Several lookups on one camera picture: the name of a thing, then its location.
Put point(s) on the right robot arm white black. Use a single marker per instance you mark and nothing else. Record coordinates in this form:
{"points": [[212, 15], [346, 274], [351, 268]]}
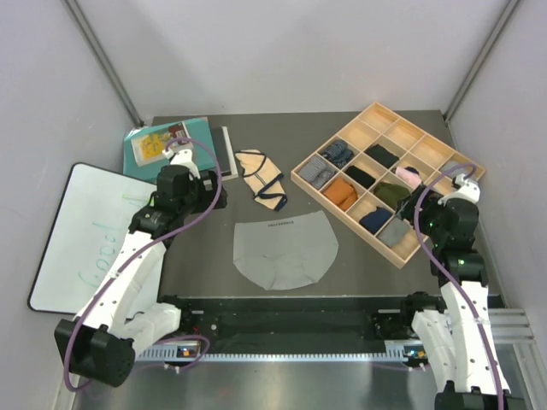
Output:
{"points": [[455, 329]]}

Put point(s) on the navy blue rolled garment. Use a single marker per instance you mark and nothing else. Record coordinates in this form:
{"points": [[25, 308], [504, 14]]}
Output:
{"points": [[374, 220]]}

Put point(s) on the grey underwear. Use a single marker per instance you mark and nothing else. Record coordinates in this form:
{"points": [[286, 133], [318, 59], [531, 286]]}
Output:
{"points": [[285, 254]]}

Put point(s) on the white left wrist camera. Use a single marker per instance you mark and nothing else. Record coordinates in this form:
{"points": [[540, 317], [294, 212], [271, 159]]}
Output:
{"points": [[184, 158]]}

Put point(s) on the orange rolled garment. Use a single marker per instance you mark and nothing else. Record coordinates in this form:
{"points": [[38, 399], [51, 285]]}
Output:
{"points": [[341, 193]]}

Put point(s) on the dark grey book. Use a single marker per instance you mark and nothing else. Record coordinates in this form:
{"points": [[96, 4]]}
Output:
{"points": [[224, 153]]}

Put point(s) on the whiteboard black frame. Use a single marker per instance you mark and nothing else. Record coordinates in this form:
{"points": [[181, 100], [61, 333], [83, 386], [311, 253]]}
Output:
{"points": [[91, 222]]}

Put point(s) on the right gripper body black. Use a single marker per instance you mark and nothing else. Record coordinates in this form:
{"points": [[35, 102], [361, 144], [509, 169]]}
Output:
{"points": [[430, 214]]}

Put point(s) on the striped grey rolled garment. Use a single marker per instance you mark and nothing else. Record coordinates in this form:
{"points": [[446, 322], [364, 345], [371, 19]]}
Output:
{"points": [[316, 172]]}

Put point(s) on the pink rolled garment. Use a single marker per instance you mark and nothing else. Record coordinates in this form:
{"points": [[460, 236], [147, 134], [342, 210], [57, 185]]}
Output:
{"points": [[411, 178]]}

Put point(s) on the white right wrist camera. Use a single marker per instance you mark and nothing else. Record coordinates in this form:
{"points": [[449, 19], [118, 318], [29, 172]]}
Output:
{"points": [[464, 188]]}

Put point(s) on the black rolled garment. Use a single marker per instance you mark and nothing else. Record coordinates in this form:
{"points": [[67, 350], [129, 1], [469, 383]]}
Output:
{"points": [[361, 177], [382, 155]]}

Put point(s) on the beige underwear navy trim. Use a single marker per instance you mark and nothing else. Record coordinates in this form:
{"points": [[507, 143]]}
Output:
{"points": [[263, 177]]}

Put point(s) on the black rolled garment upper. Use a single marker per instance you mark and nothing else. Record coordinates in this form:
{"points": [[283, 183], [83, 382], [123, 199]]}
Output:
{"points": [[382, 155]]}

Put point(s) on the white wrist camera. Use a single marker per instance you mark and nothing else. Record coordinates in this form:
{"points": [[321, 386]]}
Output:
{"points": [[464, 188], [184, 158]]}

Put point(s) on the small illustrated paperback book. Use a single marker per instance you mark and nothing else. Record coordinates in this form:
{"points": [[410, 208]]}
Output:
{"points": [[148, 148]]}

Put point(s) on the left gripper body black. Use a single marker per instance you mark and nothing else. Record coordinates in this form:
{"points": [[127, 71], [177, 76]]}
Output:
{"points": [[199, 200]]}

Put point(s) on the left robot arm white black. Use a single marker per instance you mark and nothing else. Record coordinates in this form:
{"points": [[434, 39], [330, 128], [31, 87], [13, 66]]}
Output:
{"points": [[100, 343]]}

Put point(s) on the grey rolled garment right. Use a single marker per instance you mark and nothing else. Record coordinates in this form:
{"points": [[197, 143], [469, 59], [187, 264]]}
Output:
{"points": [[452, 169]]}

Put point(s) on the grey rolled garment bottom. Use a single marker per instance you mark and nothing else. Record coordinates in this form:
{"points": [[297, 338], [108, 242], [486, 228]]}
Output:
{"points": [[394, 232]]}

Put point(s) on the black rolled garment middle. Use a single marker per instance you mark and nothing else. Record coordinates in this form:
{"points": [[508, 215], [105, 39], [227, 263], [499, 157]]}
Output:
{"points": [[361, 177]]}

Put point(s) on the navy patterned rolled garment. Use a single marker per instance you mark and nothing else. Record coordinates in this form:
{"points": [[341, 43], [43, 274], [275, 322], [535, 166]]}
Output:
{"points": [[338, 153]]}

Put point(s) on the wooden compartment tray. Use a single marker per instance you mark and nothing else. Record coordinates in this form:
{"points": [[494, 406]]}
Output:
{"points": [[416, 148]]}

